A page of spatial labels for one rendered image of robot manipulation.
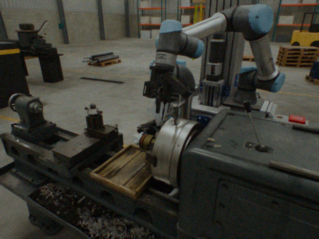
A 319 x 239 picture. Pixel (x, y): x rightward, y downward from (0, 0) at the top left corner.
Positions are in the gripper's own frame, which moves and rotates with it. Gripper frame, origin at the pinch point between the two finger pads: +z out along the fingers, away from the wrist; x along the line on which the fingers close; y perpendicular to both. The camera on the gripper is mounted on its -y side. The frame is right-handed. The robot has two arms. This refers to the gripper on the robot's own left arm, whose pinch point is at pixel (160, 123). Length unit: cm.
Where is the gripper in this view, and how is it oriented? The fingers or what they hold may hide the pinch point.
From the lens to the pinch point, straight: 77.9
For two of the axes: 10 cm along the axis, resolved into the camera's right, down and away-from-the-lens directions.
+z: -1.7, 9.8, 1.3
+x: -4.7, 0.4, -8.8
